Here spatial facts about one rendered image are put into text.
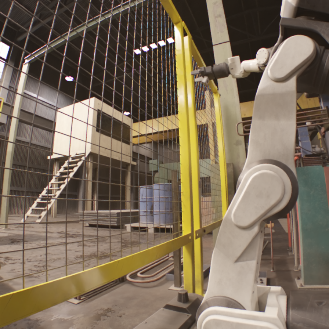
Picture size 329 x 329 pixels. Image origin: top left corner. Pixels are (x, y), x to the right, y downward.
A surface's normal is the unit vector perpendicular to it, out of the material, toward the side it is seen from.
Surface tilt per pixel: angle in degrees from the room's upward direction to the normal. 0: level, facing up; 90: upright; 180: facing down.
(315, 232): 90
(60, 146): 90
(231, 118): 90
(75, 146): 90
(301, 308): 40
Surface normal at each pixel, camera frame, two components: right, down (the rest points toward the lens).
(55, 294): 0.91, -0.11
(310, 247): -0.41, -0.19
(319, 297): -0.19, -0.98
